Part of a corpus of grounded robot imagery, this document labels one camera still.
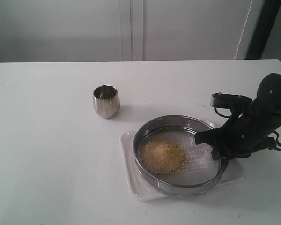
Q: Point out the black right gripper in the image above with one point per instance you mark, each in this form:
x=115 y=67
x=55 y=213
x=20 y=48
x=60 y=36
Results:
x=250 y=132

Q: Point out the round stainless steel sieve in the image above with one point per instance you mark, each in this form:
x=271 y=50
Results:
x=199 y=174

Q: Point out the yellow grain powder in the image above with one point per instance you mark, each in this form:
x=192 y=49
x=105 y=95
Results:
x=161 y=157

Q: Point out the stainless steel cup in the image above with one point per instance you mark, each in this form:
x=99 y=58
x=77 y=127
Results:
x=106 y=101

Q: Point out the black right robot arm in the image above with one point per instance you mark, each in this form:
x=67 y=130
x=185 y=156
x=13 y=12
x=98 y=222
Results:
x=248 y=128

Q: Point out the white cabinet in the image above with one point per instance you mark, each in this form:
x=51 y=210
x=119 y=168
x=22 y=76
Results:
x=126 y=30

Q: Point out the dark wrist camera right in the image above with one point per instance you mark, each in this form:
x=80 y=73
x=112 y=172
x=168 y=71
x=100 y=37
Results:
x=235 y=103

